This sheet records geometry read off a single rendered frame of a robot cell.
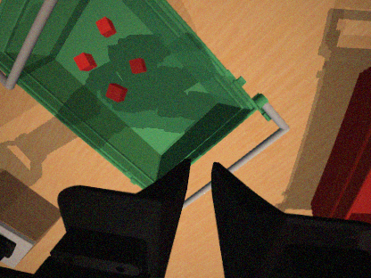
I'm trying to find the green plastic tray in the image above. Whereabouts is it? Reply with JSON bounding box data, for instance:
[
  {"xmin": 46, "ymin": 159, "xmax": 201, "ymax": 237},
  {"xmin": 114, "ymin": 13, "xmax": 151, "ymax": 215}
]
[{"xmin": 0, "ymin": 0, "xmax": 272, "ymax": 190}]

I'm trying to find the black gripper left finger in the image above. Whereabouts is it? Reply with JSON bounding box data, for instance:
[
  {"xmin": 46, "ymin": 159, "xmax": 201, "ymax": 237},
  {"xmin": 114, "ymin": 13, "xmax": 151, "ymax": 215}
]
[{"xmin": 57, "ymin": 159, "xmax": 191, "ymax": 278}]

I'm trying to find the small red block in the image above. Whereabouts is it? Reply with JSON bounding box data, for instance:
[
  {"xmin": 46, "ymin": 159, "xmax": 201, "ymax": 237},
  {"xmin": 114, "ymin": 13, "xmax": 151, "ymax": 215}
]
[
  {"xmin": 95, "ymin": 16, "xmax": 117, "ymax": 37},
  {"xmin": 73, "ymin": 53, "xmax": 97, "ymax": 71},
  {"xmin": 105, "ymin": 84, "xmax": 128, "ymax": 102},
  {"xmin": 129, "ymin": 57, "xmax": 147, "ymax": 74}
]

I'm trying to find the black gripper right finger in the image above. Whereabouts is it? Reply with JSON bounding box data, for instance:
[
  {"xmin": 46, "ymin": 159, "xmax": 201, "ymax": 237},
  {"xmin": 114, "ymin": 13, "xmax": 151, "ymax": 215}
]
[{"xmin": 211, "ymin": 162, "xmax": 371, "ymax": 278}]

